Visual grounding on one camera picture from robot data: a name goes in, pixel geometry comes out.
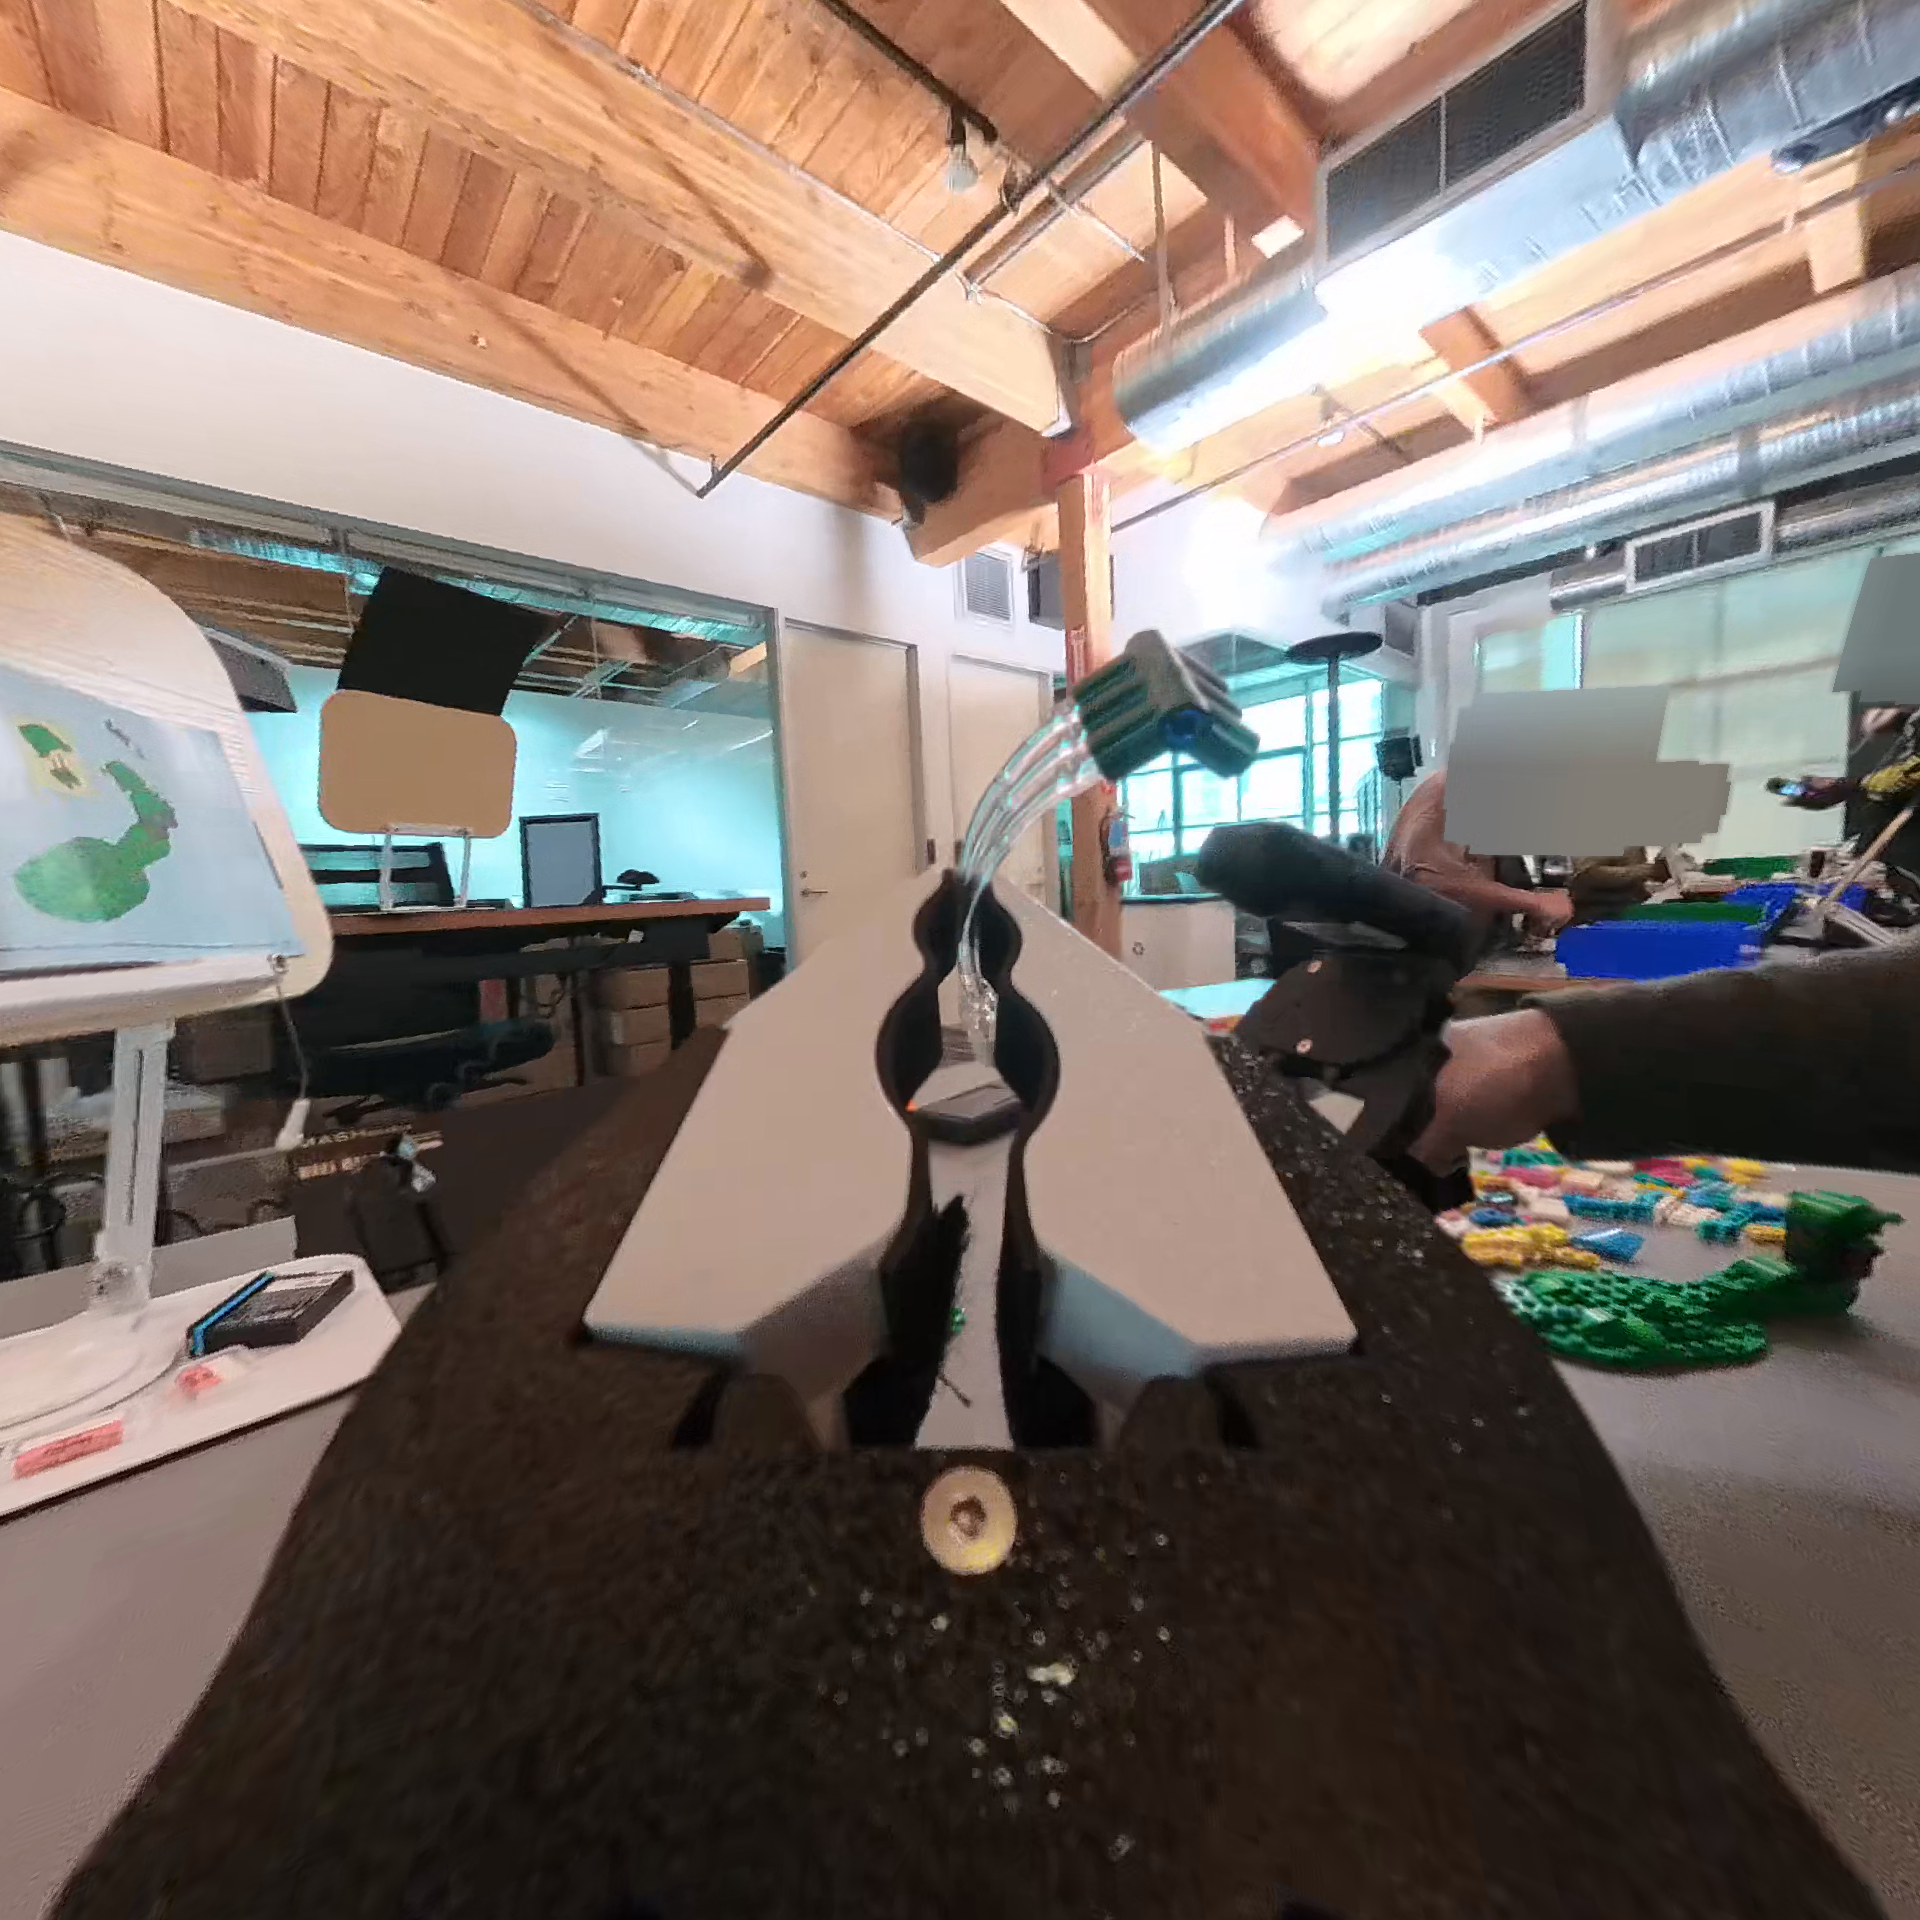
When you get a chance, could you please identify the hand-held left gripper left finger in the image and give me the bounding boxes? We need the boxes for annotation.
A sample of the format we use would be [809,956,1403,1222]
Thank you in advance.
[582,865,971,1447]

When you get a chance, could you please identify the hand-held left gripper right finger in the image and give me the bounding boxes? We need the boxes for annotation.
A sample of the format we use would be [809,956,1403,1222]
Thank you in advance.
[998,896,1362,1451]

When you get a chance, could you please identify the dark green brick clear tubes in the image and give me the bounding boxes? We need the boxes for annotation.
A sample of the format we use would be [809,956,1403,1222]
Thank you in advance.
[952,631,1261,1052]

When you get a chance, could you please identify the person's right forearm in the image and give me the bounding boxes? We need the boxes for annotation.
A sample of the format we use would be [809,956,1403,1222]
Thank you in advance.
[1526,942,1920,1175]

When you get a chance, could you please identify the wooden office desk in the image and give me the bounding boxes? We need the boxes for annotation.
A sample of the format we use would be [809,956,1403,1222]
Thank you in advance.
[299,896,776,1080]

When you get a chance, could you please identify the grey desk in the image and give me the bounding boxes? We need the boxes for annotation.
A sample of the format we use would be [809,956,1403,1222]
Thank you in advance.
[0,1035,1920,1920]

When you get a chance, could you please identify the person's right hand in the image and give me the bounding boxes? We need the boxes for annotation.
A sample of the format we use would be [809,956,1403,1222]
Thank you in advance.
[1411,1006,1588,1183]

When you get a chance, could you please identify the white cabinet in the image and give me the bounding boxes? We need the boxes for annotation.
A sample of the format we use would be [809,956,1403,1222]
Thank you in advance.
[1124,896,1234,992]

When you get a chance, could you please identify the stack of cardboard boxes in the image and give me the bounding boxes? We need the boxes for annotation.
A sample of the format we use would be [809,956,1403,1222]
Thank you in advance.
[577,931,768,1078]

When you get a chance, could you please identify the black floor lamp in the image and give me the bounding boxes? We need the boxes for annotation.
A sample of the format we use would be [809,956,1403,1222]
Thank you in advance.
[1290,631,1385,902]

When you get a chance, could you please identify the blue storage bin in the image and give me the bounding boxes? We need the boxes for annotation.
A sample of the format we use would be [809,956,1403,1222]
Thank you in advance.
[1555,883,1802,974]

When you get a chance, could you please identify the computer monitor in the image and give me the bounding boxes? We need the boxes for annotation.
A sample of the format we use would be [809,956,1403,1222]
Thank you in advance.
[520,814,605,909]

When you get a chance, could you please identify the white door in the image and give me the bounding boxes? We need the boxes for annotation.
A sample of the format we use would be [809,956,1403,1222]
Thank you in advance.
[949,655,1051,887]
[779,617,922,976]

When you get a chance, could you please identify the pile of colourful bricks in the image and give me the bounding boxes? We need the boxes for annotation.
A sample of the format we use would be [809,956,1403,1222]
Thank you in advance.
[1441,1142,1802,1269]

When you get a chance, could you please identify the red-brown wooden column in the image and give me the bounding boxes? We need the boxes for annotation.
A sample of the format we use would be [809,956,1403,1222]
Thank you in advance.
[1049,431,1128,961]

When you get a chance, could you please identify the green round plate build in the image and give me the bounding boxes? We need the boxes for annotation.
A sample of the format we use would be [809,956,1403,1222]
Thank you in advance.
[1492,1189,1900,1368]

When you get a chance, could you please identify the black device blue edge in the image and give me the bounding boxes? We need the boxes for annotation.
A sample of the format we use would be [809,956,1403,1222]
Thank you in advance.
[188,1265,357,1355]

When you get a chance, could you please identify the tan book stand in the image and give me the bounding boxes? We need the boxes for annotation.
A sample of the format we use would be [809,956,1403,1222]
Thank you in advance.
[317,689,520,909]

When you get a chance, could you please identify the black ceiling speaker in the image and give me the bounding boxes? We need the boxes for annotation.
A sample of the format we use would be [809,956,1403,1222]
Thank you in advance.
[891,416,964,528]

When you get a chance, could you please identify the open instruction booklet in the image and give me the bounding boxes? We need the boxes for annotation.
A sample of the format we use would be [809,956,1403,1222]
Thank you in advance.
[0,661,302,953]

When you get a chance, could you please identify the metal sprinkler pipe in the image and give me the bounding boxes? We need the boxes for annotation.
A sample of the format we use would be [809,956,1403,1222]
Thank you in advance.
[698,0,1254,495]

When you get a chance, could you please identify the white air vent unit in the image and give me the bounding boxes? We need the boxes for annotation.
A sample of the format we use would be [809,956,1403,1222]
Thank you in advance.
[1316,0,1595,279]

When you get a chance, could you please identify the wooden book stand white base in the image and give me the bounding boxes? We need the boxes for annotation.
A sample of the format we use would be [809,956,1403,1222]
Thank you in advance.
[0,517,405,1518]

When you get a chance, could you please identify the black ceiling conduit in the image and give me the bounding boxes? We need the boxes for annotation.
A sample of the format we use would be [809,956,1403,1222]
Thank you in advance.
[833,0,998,143]

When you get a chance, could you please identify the silver air duct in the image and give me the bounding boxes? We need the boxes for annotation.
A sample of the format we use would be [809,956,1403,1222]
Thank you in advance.
[1113,246,1328,453]
[1318,391,1920,608]
[1259,276,1920,557]
[1611,0,1920,174]

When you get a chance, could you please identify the duct vent grille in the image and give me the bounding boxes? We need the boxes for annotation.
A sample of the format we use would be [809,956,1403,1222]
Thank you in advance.
[1627,503,1776,590]

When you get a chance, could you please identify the black wall panel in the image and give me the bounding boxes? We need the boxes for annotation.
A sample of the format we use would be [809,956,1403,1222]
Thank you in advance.
[336,567,554,720]

